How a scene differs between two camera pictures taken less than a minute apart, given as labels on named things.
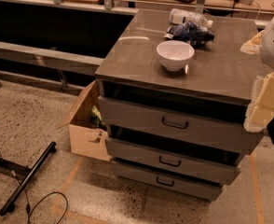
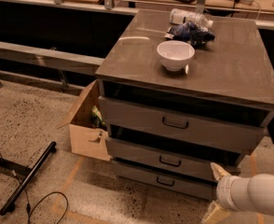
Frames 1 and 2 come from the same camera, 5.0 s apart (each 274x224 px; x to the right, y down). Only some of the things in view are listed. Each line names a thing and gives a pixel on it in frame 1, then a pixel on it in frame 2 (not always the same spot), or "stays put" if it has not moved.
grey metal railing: x=38 y=57 stays put
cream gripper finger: x=253 y=46 → x=219 y=171
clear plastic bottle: x=180 y=16 stays put
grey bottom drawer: x=184 y=185 stays put
